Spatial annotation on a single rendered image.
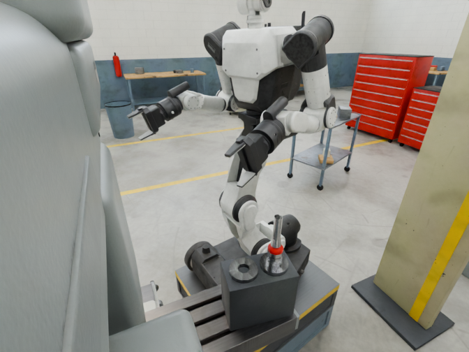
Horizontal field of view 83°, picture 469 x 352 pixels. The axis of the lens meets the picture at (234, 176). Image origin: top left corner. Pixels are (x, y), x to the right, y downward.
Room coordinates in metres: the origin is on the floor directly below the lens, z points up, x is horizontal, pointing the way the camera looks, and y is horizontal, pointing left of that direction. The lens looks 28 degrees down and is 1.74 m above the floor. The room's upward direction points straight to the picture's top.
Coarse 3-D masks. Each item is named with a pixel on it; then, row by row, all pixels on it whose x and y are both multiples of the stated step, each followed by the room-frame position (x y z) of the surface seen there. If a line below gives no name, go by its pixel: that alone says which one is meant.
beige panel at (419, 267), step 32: (448, 96) 1.39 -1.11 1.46; (448, 128) 1.34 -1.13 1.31; (416, 160) 1.44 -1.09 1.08; (448, 160) 1.29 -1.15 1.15; (416, 192) 1.38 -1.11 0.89; (448, 192) 1.24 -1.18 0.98; (416, 224) 1.32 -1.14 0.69; (448, 224) 1.18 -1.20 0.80; (384, 256) 1.42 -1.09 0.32; (416, 256) 1.25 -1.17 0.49; (448, 256) 1.12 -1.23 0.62; (352, 288) 1.40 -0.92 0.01; (384, 288) 1.35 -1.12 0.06; (416, 288) 1.19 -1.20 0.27; (448, 288) 1.06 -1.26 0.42; (384, 320) 1.14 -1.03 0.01; (416, 320) 1.11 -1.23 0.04; (448, 320) 1.12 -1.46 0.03
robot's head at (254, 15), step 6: (240, 0) 1.12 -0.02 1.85; (246, 0) 1.11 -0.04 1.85; (252, 0) 1.09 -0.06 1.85; (258, 0) 1.07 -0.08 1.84; (240, 6) 1.12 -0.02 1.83; (246, 6) 1.11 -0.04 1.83; (252, 6) 1.10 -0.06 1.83; (258, 6) 1.07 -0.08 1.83; (240, 12) 1.14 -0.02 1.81; (246, 12) 1.12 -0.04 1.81; (252, 12) 1.10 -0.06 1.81; (258, 12) 1.12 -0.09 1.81; (252, 18) 1.10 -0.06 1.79; (258, 18) 1.10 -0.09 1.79
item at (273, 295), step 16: (256, 256) 0.64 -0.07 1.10; (224, 272) 0.57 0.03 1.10; (240, 272) 0.56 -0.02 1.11; (256, 272) 0.56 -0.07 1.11; (272, 272) 0.56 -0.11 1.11; (288, 272) 0.57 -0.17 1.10; (224, 288) 0.57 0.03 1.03; (240, 288) 0.52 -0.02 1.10; (256, 288) 0.53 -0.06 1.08; (272, 288) 0.54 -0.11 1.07; (288, 288) 0.55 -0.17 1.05; (224, 304) 0.58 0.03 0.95; (240, 304) 0.51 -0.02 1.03; (256, 304) 0.53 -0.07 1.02; (272, 304) 0.54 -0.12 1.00; (288, 304) 0.55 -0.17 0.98; (240, 320) 0.51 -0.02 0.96; (256, 320) 0.53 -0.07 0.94; (272, 320) 0.54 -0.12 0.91
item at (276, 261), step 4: (268, 252) 0.60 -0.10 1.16; (268, 256) 0.59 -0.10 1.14; (272, 256) 0.58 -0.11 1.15; (276, 256) 0.58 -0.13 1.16; (280, 256) 0.58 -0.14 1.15; (268, 260) 0.59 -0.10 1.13; (272, 260) 0.58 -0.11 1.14; (276, 260) 0.58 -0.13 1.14; (280, 260) 0.58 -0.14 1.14; (268, 264) 0.59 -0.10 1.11; (272, 264) 0.58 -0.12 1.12; (276, 264) 0.58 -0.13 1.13; (280, 264) 0.59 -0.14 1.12
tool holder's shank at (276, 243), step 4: (276, 216) 0.61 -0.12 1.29; (280, 216) 0.61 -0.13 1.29; (276, 220) 0.59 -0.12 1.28; (280, 220) 0.59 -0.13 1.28; (276, 224) 0.59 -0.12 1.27; (280, 224) 0.59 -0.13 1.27; (276, 228) 0.59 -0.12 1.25; (280, 228) 0.59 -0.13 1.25; (276, 232) 0.59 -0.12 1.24; (280, 232) 0.59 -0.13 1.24; (272, 236) 0.60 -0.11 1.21; (276, 236) 0.59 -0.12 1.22; (280, 236) 0.59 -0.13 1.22; (272, 240) 0.60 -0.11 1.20; (276, 240) 0.59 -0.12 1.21; (280, 240) 0.60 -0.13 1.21; (272, 244) 0.59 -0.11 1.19; (276, 244) 0.59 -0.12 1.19; (280, 244) 0.59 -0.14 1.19; (276, 248) 0.59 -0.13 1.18
